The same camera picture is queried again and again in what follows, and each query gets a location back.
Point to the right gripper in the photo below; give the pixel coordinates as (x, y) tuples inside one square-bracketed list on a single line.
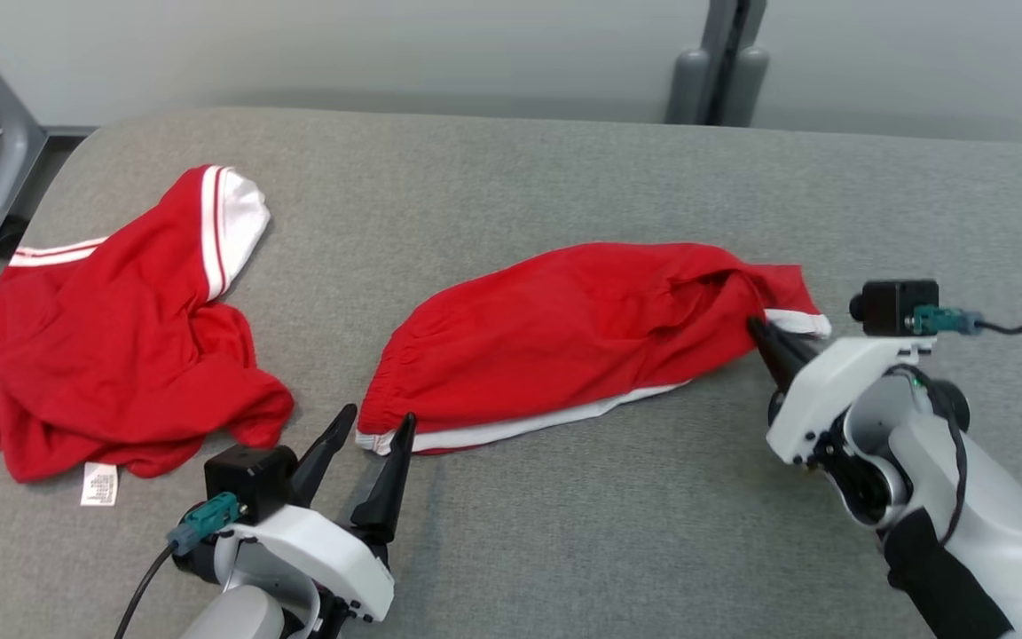
[(821, 390)]

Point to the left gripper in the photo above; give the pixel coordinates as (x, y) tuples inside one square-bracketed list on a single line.
[(342, 568)]

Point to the red shorts with white trim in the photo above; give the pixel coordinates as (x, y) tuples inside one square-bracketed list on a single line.
[(564, 337)]

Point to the red shirt with white sleeves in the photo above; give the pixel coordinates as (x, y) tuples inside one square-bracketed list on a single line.
[(121, 355)]

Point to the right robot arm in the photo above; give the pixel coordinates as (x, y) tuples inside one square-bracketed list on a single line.
[(990, 524)]

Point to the grey wheeled stand leg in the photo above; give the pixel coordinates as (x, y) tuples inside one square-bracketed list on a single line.
[(10, 151)]

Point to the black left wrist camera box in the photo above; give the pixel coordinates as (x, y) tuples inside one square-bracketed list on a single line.
[(249, 479)]

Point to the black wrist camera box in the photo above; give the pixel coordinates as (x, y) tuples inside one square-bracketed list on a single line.
[(249, 479), (892, 306)]

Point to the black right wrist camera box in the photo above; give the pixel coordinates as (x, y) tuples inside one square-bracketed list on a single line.
[(892, 306)]

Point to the grey metal partition post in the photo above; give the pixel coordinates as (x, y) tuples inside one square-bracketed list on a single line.
[(715, 62)]

